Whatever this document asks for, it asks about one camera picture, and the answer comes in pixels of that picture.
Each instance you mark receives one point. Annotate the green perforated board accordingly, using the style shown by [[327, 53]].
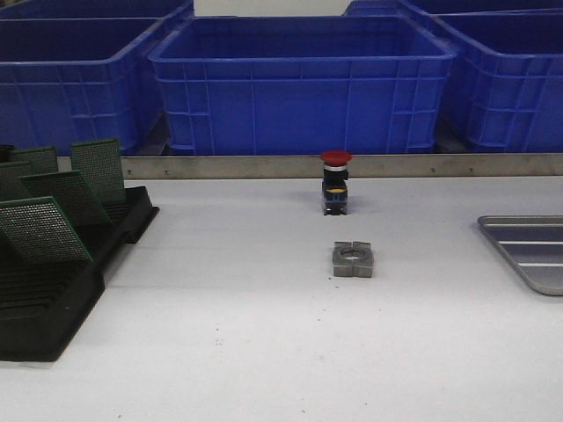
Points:
[[76, 199], [40, 232]]

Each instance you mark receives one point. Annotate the rear right green board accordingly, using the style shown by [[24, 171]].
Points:
[[99, 162]]

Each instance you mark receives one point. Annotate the rear left green board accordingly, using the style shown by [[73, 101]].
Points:
[[42, 159]]

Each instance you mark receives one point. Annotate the black slotted board rack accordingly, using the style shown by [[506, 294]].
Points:
[[43, 306]]

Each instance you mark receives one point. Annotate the silver metal tray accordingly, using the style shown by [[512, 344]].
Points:
[[532, 245]]

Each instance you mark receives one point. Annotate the left edge green board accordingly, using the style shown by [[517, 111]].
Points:
[[11, 186]]

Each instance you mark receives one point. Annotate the red emergency stop button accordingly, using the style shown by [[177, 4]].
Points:
[[334, 187]]

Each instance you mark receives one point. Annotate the grey metal clamp block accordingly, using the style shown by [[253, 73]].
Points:
[[353, 259]]

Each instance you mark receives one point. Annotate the centre blue plastic crate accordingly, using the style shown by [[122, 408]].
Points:
[[299, 86]]

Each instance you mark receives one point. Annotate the blue plastic crate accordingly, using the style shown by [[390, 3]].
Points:
[[504, 92], [299, 86], [75, 80]]

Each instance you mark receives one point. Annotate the far right blue crate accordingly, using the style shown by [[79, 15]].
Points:
[[366, 8]]

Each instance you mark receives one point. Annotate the right blue plastic crate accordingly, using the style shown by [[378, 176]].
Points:
[[504, 92]]

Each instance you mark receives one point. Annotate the left blue plastic crate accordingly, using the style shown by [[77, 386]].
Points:
[[75, 80]]

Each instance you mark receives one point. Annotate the far left blue crate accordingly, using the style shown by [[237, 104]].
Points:
[[97, 9]]

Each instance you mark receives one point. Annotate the steel table edge rail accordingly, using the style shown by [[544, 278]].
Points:
[[361, 166]]

